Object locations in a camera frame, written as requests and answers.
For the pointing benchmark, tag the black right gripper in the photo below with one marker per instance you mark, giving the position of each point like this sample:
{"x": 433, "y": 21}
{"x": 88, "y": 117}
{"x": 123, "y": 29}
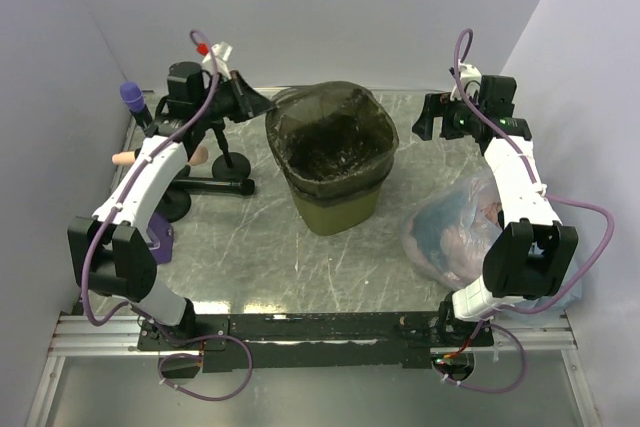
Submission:
{"x": 424, "y": 125}

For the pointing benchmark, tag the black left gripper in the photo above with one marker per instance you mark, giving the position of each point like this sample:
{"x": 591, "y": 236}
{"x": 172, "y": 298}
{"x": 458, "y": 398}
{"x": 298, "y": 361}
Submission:
{"x": 247, "y": 101}

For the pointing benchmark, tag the grey translucent trash bag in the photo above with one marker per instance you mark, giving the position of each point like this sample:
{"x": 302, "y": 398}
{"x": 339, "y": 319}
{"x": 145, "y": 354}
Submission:
{"x": 331, "y": 139}

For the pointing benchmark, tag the translucent bag with clothes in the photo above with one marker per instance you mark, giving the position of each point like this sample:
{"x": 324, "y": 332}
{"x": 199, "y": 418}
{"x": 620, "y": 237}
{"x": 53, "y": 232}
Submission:
{"x": 494, "y": 240}

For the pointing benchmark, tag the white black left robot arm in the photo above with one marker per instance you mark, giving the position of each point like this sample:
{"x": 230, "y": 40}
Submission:
{"x": 110, "y": 249}

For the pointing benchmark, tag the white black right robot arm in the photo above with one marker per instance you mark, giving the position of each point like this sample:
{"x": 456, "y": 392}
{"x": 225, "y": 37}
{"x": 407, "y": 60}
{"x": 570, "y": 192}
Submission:
{"x": 504, "y": 141}

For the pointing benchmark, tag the olive green mesh trash bin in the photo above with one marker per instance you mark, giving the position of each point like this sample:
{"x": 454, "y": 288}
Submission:
{"x": 327, "y": 217}

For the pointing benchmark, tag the purple microphone on stand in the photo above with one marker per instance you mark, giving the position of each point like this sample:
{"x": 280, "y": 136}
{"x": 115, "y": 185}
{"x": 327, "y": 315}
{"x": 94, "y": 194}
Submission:
{"x": 133, "y": 98}

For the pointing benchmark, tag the purple box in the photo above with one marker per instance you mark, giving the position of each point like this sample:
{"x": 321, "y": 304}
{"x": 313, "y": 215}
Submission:
{"x": 161, "y": 238}

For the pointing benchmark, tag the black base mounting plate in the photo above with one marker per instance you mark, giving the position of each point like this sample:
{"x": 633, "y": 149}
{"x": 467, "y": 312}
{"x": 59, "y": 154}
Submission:
{"x": 304, "y": 340}

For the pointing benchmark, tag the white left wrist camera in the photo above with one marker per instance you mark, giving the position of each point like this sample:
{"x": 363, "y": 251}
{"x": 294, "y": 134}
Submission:
{"x": 217, "y": 59}

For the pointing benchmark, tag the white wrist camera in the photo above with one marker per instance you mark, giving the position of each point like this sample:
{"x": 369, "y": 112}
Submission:
{"x": 470, "y": 79}
{"x": 217, "y": 59}

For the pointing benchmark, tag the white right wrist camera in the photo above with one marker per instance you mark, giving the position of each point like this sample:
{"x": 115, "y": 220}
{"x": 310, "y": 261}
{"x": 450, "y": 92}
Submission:
{"x": 470, "y": 79}

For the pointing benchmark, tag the aluminium rail frame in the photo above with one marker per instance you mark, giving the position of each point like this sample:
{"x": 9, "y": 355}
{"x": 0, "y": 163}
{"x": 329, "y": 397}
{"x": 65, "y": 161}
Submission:
{"x": 96, "y": 377}

